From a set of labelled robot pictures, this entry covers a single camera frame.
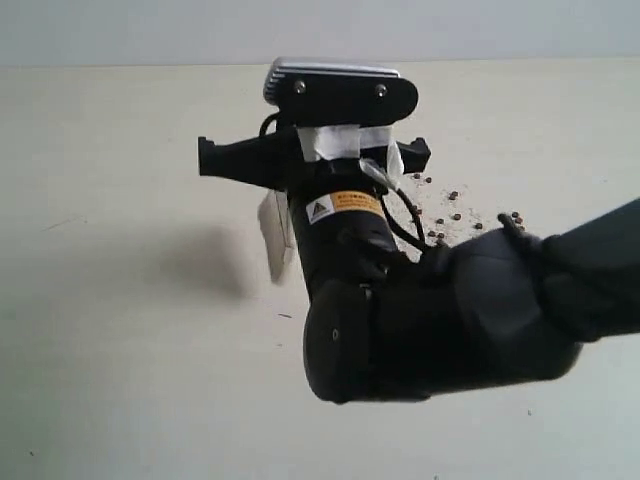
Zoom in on white paint brush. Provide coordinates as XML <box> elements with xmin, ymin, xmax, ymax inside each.
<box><xmin>257</xmin><ymin>190</ymin><xmax>296</xmax><ymax>284</ymax></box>

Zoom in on scattered rice and brown pellets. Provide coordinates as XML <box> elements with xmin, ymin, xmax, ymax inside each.
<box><xmin>401</xmin><ymin>173</ymin><xmax>525</xmax><ymax>246</ymax></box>

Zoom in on right wrist camera with tape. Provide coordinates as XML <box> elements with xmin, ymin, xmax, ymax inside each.
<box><xmin>262</xmin><ymin>57</ymin><xmax>419</xmax><ymax>131</ymax></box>

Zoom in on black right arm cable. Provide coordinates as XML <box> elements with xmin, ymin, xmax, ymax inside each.
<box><xmin>257</xmin><ymin>112</ymin><xmax>436</xmax><ymax>251</ymax></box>

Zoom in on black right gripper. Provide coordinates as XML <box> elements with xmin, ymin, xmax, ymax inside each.
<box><xmin>198</xmin><ymin>125</ymin><xmax>431</xmax><ymax>192</ymax></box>

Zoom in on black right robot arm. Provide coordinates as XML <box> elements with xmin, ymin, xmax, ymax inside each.
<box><xmin>198</xmin><ymin>128</ymin><xmax>639</xmax><ymax>404</ymax></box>

